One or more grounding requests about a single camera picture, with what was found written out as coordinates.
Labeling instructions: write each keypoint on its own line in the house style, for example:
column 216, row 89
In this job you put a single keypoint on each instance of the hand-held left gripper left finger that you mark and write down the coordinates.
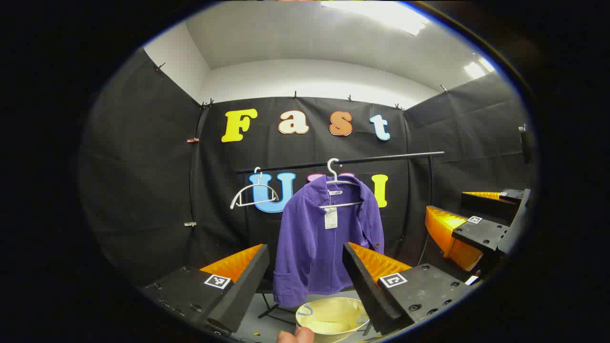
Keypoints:
column 248, row 290

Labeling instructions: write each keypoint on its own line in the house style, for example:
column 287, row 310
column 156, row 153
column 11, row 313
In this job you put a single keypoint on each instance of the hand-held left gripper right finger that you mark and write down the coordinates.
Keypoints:
column 364, row 290

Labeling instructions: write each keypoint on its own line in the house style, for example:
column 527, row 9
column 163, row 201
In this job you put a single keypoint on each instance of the white plastic clothes hanger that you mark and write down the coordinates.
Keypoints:
column 259, row 180
column 345, row 205

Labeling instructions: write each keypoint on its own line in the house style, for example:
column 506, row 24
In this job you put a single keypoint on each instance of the beige round laundry hamper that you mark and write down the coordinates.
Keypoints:
column 333, row 317

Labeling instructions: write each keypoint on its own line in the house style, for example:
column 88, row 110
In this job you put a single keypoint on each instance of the small ceiling light panel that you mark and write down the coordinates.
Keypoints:
column 474, row 70

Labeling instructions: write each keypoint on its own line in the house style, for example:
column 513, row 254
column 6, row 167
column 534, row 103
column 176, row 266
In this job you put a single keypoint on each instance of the row of small black clips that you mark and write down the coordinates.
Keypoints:
column 295, row 95

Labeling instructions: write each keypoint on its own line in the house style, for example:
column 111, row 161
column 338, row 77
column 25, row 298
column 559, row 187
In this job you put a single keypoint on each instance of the black clothes rack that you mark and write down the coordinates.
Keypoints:
column 405, row 156

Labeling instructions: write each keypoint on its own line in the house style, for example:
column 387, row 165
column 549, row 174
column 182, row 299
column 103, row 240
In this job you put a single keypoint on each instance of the purple ribbed jacket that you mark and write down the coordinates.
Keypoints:
column 310, row 238

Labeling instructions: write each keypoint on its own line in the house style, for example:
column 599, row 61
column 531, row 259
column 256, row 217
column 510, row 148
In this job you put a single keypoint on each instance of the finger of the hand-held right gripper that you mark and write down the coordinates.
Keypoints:
column 486, row 205
column 481, row 233

